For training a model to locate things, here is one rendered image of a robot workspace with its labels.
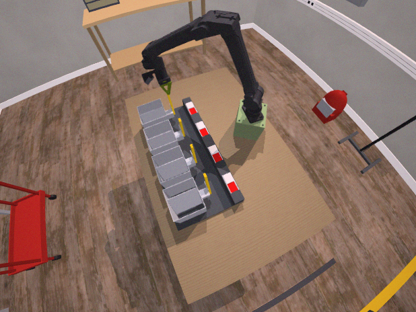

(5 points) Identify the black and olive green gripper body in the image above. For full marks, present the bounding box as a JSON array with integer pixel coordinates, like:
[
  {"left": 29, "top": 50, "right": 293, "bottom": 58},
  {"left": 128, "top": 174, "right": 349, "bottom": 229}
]
[{"left": 158, "top": 67, "right": 171, "bottom": 85}]

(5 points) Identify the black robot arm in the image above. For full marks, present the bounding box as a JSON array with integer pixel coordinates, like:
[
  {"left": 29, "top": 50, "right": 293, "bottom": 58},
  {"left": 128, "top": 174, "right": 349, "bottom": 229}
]
[{"left": 141, "top": 10, "right": 264, "bottom": 124}]

